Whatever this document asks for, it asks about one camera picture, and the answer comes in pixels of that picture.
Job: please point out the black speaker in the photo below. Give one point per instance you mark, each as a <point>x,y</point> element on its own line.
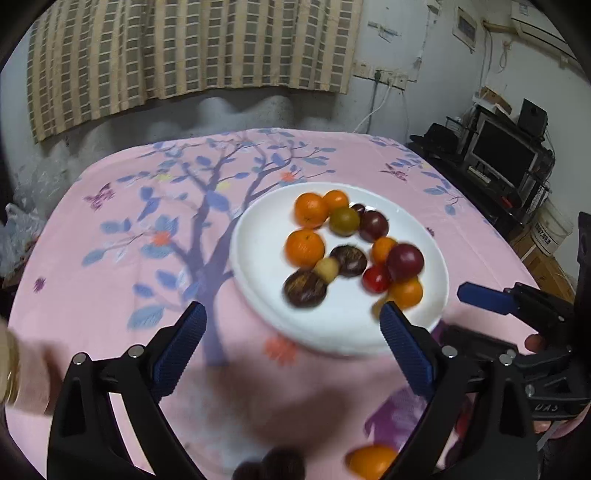
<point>533,117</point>

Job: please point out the large brown cardboard box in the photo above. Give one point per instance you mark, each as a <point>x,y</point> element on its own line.
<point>545,265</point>

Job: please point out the orange mandarin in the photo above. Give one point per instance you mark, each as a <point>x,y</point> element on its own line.
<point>310,210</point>
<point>335,201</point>
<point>371,461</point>
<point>304,248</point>
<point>406,293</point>
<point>382,249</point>

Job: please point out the beige lidded drink cup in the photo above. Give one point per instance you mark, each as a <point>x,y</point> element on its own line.
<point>11,369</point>

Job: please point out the white framed wall panel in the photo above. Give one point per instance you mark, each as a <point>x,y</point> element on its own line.
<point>465,25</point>

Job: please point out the person's right hand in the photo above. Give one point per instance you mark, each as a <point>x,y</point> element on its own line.
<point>535,344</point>

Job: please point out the white plastic bucket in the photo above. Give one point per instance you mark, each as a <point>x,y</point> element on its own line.
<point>551,230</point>

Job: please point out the red cherry tomato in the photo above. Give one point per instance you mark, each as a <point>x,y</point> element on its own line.
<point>375,279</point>

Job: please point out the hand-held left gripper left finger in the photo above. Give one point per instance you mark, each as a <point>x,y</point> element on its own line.
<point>182,350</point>

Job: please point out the pink deer-print tablecloth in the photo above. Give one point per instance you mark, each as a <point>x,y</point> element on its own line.
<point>138,207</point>

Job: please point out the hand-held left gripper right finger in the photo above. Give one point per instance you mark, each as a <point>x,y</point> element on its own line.
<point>408,350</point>

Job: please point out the green mandarin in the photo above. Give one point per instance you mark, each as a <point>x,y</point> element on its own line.
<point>344,220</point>

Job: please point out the white air conditioner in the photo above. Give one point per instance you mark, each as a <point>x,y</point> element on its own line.
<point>545,23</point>

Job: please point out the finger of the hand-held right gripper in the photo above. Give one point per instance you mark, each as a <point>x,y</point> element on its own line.
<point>485,297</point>
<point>475,342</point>

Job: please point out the brown chestnut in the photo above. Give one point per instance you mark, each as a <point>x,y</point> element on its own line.
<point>284,465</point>
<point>357,209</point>
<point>348,261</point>
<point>247,471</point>
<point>305,288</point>

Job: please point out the clear plastic bag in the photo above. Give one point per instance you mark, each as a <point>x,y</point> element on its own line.
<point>18,226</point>

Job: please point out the white wall power strip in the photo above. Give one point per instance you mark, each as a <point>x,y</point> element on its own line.
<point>391,79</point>

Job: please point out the black computer monitor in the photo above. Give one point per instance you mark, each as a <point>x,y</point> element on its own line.
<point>503,150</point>

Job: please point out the flat cardboard box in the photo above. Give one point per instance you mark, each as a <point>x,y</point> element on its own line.
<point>496,99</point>

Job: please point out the dark purple plum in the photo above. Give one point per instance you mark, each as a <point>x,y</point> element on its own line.
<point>374,225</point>
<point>405,262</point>

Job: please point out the white wall outlet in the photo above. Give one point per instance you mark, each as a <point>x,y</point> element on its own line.
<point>363,69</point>

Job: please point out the checked beige curtain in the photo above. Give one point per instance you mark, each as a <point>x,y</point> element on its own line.
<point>184,50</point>

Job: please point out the yellow grape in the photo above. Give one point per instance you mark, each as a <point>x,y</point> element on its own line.
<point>327,268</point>
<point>378,307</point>

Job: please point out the white oval plate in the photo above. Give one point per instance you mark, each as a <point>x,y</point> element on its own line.
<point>277,230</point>

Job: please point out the black metal desk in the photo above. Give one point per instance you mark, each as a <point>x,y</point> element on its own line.
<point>461,175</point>

